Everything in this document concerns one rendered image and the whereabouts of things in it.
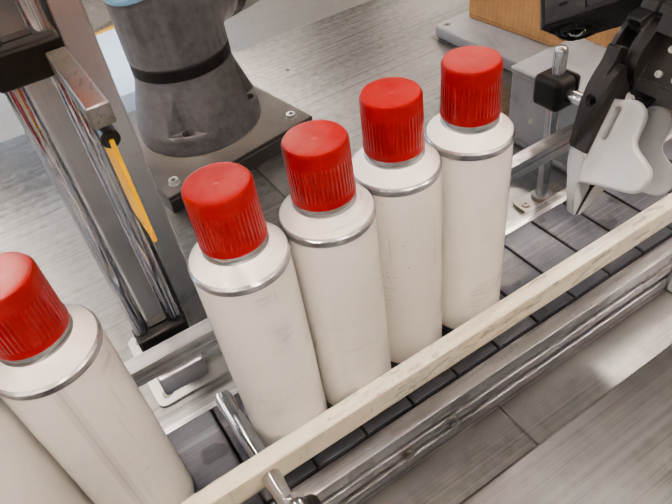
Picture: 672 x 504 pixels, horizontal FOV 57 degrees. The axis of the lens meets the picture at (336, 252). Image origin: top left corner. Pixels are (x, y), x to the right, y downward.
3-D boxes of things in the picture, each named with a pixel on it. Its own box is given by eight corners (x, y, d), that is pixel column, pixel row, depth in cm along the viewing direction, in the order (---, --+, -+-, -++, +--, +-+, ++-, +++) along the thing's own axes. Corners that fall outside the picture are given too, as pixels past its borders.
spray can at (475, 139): (463, 347, 44) (471, 93, 30) (415, 307, 48) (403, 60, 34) (513, 310, 46) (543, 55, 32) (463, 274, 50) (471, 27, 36)
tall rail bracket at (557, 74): (575, 235, 58) (607, 75, 47) (519, 198, 63) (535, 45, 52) (599, 220, 59) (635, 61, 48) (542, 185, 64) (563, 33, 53)
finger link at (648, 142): (624, 245, 44) (698, 124, 40) (560, 205, 48) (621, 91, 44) (645, 244, 46) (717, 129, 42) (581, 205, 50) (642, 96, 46)
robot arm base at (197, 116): (188, 172, 70) (160, 94, 63) (119, 130, 78) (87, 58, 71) (285, 110, 76) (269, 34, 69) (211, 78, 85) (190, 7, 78)
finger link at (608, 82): (574, 152, 42) (643, 22, 38) (557, 143, 43) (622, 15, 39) (609, 157, 45) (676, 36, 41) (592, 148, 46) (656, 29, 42)
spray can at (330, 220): (362, 429, 41) (319, 182, 27) (304, 391, 43) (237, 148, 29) (407, 375, 43) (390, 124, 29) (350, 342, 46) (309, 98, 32)
